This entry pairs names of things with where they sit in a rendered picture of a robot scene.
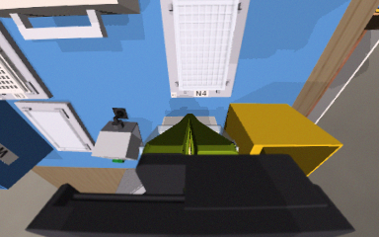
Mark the yellow open-top bin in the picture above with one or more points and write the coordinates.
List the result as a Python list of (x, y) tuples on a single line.
[(279, 125)]

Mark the white push-button box with green button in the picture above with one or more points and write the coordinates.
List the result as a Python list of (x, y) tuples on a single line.
[(118, 140)]

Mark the blue bench mat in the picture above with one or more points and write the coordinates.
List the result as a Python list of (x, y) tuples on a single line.
[(282, 42)]

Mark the blue open-top box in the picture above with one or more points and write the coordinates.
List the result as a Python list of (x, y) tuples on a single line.
[(21, 147)]

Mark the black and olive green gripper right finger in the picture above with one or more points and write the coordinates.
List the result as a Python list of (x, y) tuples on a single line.
[(204, 140)]

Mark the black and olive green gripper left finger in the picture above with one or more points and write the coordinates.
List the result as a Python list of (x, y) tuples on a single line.
[(174, 140)]

